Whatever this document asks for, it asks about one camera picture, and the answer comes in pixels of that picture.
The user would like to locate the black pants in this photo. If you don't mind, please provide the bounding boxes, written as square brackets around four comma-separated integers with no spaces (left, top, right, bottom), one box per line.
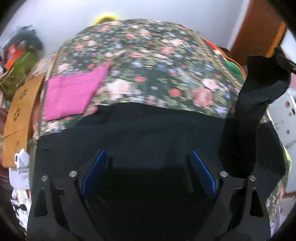
[32,47,291,240]

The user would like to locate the brown wooden door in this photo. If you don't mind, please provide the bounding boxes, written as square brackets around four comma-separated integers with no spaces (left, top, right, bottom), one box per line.
[230,0,287,66]

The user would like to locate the white folded cloth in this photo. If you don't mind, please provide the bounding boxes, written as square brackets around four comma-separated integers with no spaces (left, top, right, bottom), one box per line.
[9,149,30,190]

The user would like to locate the small white smartwatch device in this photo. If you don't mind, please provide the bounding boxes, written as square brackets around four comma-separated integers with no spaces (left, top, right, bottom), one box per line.
[14,153,20,165]

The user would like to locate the wooden lap desk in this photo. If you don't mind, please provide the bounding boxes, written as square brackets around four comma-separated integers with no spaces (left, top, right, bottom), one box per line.
[3,73,45,168]

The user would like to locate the folded pink pants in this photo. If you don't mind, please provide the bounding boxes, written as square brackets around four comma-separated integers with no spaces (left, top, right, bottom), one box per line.
[44,63,110,121]

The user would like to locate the green fabric storage bag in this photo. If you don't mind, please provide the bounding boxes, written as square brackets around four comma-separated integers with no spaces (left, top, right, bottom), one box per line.
[1,49,39,101]

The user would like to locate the striped blanket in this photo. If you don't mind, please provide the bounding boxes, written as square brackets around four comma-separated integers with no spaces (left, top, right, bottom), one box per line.
[29,52,57,80]

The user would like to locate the orange box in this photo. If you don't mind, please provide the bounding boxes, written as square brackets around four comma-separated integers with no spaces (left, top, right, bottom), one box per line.
[5,45,25,71]

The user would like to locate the grey plush pillow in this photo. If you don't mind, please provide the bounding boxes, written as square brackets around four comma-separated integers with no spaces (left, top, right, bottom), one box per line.
[7,29,43,50]

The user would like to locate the yellow bed footboard arch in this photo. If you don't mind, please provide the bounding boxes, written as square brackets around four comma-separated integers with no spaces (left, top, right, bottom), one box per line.
[92,15,120,25]

